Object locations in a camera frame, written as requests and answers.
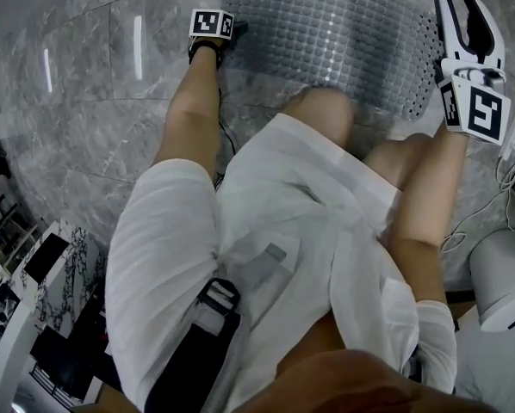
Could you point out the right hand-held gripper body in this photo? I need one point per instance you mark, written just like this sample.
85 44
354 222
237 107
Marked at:
481 110

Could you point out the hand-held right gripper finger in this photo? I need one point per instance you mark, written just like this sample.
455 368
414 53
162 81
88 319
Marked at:
483 24
449 24

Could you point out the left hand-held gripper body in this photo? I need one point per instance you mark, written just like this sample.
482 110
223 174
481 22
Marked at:
210 24

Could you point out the grey dotted bath mat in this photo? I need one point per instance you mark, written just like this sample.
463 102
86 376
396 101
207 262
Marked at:
326 37

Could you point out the person's left forearm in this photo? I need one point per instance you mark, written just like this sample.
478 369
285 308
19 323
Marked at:
193 114

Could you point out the person's right forearm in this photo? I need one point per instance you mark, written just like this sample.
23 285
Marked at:
429 205

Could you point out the white power adapter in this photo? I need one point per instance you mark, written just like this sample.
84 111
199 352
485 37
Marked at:
512 138

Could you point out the person's right knee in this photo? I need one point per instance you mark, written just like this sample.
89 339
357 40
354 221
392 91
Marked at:
389 162

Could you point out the person's knee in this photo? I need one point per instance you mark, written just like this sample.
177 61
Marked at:
389 162
322 110

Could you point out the person's left knee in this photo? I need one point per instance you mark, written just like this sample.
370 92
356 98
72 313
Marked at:
322 110

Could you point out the white cylindrical appliance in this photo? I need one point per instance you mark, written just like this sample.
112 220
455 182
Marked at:
500 278

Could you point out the person's white clothing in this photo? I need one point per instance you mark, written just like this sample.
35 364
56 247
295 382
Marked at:
283 239

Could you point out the black flat screen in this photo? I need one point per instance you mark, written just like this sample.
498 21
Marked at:
45 257

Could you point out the black white marbled cabinet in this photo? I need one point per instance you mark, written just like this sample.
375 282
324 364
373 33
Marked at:
68 282

